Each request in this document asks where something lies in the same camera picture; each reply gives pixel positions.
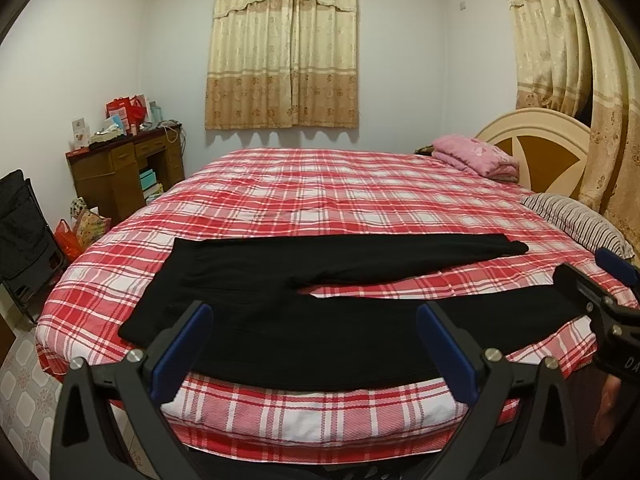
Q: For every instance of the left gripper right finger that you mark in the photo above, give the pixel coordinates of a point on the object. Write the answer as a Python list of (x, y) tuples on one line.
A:
[(519, 423)]

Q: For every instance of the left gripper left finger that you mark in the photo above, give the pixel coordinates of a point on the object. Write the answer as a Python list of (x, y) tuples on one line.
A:
[(86, 442)]

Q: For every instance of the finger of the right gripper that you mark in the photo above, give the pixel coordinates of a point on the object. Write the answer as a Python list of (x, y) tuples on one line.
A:
[(578, 287), (625, 272)]

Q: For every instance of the black pants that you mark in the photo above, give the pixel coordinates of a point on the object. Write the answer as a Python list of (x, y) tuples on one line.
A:
[(271, 332)]

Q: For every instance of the person right hand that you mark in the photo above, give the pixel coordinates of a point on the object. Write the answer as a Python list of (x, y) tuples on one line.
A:
[(617, 398)]

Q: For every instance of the striped grey pillow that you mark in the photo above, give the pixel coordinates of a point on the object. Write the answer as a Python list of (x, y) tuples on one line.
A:
[(583, 225)]

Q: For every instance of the cream wooden headboard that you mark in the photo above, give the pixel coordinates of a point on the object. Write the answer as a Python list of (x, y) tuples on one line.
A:
[(551, 148)]

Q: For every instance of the red plaid bed cover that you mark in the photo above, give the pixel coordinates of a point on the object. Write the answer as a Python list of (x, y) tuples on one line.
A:
[(299, 191)]

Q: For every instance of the pink folded blanket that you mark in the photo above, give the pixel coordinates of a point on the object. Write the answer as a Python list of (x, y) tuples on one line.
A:
[(476, 157)]

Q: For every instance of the black folding chair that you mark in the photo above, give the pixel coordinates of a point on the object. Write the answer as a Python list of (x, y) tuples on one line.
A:
[(30, 256)]

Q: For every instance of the orange plastic bag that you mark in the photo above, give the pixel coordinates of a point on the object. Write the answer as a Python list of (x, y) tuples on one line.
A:
[(67, 240)]

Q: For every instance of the patterned paper bag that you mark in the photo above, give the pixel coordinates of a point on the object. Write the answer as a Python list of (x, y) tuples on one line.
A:
[(90, 227)]

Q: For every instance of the beige corner curtain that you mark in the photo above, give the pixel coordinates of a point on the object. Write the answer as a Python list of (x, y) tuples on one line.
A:
[(570, 57)]

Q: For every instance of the brown wooden desk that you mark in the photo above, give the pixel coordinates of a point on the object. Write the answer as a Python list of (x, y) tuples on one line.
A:
[(108, 176)]

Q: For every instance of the teal box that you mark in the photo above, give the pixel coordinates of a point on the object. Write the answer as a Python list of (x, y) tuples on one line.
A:
[(148, 178)]

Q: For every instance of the white greeting card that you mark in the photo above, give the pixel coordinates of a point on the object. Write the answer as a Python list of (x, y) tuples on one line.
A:
[(81, 133)]

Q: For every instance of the red gift bag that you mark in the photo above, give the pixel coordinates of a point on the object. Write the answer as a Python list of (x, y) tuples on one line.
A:
[(131, 110)]

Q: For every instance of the beige window curtain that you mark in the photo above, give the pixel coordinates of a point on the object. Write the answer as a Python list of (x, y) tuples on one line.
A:
[(278, 64)]

